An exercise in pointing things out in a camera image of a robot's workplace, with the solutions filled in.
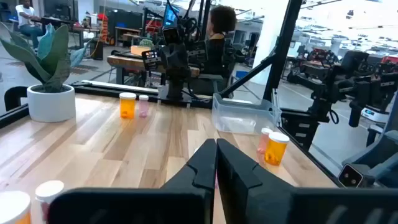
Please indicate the black background desk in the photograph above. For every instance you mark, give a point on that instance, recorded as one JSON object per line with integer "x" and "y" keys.
{"x": 62, "y": 23}

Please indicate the black curved object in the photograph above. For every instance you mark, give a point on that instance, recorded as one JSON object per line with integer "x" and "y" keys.
{"x": 9, "y": 96}

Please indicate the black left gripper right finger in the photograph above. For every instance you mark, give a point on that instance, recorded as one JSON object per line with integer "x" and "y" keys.
{"x": 267, "y": 205}

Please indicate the grey-blue chair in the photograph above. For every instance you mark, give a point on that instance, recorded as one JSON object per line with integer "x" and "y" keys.
{"x": 382, "y": 155}

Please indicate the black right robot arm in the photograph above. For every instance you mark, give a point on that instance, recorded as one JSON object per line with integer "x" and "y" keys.
{"x": 175, "y": 87}

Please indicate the black background robot arm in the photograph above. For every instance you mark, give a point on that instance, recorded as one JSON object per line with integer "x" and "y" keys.
{"x": 335, "y": 84}
{"x": 385, "y": 90}

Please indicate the clear plastic bin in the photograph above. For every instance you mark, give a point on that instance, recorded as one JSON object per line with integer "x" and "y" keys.
{"x": 236, "y": 121}

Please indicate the black cabinet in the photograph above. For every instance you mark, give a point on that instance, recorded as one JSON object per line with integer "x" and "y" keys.
{"x": 124, "y": 21}

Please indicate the blue container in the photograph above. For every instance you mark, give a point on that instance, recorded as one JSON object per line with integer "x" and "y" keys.
{"x": 242, "y": 74}

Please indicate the brown wooden workbench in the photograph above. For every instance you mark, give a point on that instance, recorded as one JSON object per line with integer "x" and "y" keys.
{"x": 124, "y": 62}

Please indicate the green plant in white pot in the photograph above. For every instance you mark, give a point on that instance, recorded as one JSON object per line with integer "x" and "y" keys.
{"x": 51, "y": 105}

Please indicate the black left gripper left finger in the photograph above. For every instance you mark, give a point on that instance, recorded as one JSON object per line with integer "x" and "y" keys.
{"x": 174, "y": 205}

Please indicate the tan cardboard box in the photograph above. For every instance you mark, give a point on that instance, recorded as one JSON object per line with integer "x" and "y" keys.
{"x": 140, "y": 50}

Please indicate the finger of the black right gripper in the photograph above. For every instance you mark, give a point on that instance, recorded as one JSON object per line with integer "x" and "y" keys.
{"x": 171, "y": 57}
{"x": 181, "y": 57}

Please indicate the blue lit monitor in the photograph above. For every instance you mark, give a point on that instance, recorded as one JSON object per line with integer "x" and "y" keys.
{"x": 170, "y": 15}

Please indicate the person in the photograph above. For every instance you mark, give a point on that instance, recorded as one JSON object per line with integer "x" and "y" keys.
{"x": 26, "y": 15}
{"x": 217, "y": 56}

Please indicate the small black silver camera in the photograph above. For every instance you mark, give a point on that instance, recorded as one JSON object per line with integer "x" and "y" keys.
{"x": 349, "y": 175}

